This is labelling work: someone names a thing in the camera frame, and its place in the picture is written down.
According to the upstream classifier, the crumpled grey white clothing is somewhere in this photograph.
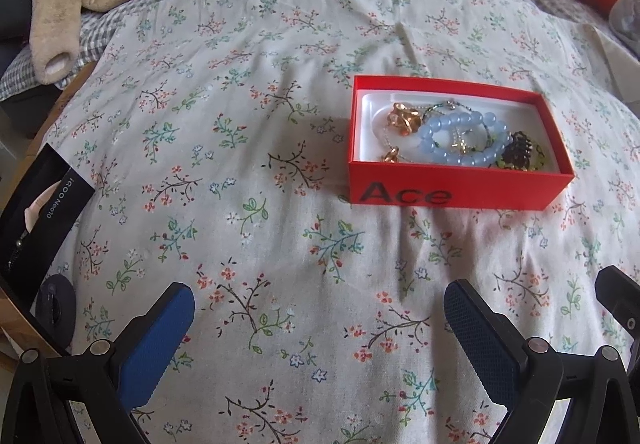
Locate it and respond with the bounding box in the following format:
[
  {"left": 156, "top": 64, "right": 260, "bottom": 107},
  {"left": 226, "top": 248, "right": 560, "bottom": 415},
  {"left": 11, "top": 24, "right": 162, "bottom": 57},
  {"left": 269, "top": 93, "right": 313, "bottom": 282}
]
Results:
[{"left": 607, "top": 0, "right": 640, "bottom": 45}]

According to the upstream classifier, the dark bead bracelet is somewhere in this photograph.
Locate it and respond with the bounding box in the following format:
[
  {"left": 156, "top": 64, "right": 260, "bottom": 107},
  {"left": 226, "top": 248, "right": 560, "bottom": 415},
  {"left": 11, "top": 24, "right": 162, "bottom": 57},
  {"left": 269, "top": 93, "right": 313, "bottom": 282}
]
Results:
[{"left": 500, "top": 131, "right": 533, "bottom": 171}]

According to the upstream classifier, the gold flower hair clip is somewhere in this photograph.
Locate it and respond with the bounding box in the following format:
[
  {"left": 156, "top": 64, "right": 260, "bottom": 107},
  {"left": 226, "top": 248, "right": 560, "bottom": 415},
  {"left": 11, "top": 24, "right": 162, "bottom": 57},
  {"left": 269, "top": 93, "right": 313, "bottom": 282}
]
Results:
[{"left": 385, "top": 103, "right": 426, "bottom": 135}]

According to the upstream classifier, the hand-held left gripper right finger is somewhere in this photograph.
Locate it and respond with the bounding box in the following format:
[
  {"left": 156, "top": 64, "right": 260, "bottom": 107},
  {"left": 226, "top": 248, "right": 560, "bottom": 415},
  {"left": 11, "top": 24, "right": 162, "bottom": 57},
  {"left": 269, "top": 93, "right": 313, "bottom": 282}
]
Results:
[{"left": 444, "top": 279, "right": 640, "bottom": 444}]

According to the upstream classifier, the dark cloth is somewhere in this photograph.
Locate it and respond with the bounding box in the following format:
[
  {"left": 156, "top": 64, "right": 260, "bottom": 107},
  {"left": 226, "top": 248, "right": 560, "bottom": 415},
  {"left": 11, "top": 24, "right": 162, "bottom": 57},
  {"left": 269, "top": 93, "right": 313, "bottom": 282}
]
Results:
[{"left": 0, "top": 0, "right": 36, "bottom": 45}]

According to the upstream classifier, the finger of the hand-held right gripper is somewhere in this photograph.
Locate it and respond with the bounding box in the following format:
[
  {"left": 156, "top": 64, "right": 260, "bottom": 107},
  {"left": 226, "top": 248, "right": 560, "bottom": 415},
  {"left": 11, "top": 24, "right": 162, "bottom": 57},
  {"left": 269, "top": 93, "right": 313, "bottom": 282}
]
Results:
[{"left": 595, "top": 265, "right": 640, "bottom": 360}]

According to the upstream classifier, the black phone box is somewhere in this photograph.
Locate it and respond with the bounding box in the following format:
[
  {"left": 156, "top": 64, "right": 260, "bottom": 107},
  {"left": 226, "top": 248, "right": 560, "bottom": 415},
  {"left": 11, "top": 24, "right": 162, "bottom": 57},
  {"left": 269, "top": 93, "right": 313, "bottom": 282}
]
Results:
[{"left": 0, "top": 144, "right": 96, "bottom": 325}]

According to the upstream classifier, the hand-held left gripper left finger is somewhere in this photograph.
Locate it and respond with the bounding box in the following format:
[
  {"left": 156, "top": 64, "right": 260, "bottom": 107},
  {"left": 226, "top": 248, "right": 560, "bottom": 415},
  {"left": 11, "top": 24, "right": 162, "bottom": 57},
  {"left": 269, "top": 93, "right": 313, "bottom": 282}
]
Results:
[{"left": 0, "top": 281, "right": 196, "bottom": 444}]

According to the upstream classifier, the black round object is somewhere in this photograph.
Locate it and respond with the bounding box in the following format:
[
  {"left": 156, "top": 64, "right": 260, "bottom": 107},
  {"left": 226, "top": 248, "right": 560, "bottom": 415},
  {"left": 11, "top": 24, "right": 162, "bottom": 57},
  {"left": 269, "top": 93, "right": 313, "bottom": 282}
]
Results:
[{"left": 40, "top": 274, "right": 77, "bottom": 341}]

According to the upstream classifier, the blue beaded bracelet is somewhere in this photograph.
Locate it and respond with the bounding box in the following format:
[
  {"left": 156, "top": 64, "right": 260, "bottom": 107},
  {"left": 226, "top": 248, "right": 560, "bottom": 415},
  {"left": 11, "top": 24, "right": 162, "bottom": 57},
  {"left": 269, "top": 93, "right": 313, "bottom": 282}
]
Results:
[{"left": 416, "top": 110, "right": 510, "bottom": 168}]

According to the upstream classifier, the floral bed sheet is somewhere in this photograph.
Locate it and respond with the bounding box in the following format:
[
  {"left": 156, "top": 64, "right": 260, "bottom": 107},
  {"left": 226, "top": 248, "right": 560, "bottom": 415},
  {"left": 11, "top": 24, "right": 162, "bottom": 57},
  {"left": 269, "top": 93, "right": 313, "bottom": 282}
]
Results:
[{"left": 30, "top": 0, "right": 640, "bottom": 444}]

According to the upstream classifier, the red jewelry box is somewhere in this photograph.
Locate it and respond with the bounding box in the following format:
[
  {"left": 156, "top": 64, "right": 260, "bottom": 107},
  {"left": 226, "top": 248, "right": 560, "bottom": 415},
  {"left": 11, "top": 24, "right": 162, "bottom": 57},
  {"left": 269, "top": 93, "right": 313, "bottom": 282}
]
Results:
[{"left": 347, "top": 75, "right": 575, "bottom": 210}]

